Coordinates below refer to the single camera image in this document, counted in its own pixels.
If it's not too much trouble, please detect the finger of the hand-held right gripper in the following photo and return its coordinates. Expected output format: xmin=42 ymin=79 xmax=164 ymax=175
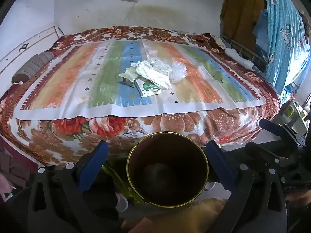
xmin=259 ymin=118 xmax=305 ymax=147
xmin=245 ymin=141 xmax=282 ymax=168

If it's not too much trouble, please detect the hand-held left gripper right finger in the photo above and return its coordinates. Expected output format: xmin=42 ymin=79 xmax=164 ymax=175
xmin=205 ymin=140 xmax=288 ymax=233

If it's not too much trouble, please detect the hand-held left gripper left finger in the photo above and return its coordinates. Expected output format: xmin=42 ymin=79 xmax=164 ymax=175
xmin=27 ymin=140 xmax=110 ymax=233

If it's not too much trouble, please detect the brown bin with gold rim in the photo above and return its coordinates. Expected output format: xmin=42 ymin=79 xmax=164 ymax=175
xmin=126 ymin=131 xmax=209 ymax=208

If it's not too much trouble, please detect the green white medicine box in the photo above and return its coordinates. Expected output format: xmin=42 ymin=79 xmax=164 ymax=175
xmin=134 ymin=76 xmax=161 ymax=98

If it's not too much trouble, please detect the blue face mask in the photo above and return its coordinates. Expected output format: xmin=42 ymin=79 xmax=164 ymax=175
xmin=135 ymin=60 xmax=172 ymax=89

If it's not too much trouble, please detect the person's right hand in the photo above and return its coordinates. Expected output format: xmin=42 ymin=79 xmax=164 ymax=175
xmin=285 ymin=189 xmax=311 ymax=205

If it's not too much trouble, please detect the green plastic bag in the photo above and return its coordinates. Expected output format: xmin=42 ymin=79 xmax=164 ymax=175
xmin=102 ymin=164 xmax=146 ymax=204

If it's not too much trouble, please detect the floral red brown blanket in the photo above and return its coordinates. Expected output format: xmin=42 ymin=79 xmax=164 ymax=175
xmin=0 ymin=27 xmax=282 ymax=167

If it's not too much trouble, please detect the tan fuzzy cloth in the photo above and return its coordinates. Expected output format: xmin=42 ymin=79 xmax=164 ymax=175
xmin=121 ymin=198 xmax=229 ymax=233

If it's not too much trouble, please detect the white cloth roll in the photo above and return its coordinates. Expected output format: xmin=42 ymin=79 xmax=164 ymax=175
xmin=225 ymin=48 xmax=254 ymax=68

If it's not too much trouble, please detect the dark red cloth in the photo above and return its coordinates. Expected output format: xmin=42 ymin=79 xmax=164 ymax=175
xmin=0 ymin=138 xmax=39 ymax=199

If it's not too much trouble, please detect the striped colourful cloth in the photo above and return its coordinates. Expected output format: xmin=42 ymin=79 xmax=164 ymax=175
xmin=13 ymin=39 xmax=266 ymax=120

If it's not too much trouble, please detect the small tan cardboard box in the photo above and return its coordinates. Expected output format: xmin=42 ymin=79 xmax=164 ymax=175
xmin=122 ymin=77 xmax=136 ymax=88

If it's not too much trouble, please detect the blue printed curtain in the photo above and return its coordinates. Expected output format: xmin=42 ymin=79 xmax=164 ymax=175
xmin=253 ymin=0 xmax=311 ymax=95

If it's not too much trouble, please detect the pale green paper packet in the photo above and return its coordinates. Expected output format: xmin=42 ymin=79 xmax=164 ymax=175
xmin=118 ymin=66 xmax=140 ymax=82

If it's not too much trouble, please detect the clear plastic bag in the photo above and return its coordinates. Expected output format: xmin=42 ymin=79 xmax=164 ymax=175
xmin=169 ymin=62 xmax=187 ymax=82

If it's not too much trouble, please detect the crumpled white paper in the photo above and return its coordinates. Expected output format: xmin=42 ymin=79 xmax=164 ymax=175
xmin=149 ymin=58 xmax=173 ymax=77

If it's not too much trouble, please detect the grey rolled pillow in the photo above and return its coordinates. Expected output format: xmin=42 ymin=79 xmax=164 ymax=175
xmin=12 ymin=52 xmax=55 ymax=83

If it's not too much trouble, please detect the yellow brown garment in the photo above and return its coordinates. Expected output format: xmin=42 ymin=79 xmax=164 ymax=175
xmin=220 ymin=0 xmax=266 ymax=40

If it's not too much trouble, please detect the white headboard panel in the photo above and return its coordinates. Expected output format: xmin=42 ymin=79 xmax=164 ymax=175
xmin=0 ymin=25 xmax=65 ymax=78

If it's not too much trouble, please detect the metal bed rail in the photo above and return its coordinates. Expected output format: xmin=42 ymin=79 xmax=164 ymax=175
xmin=222 ymin=35 xmax=268 ymax=71

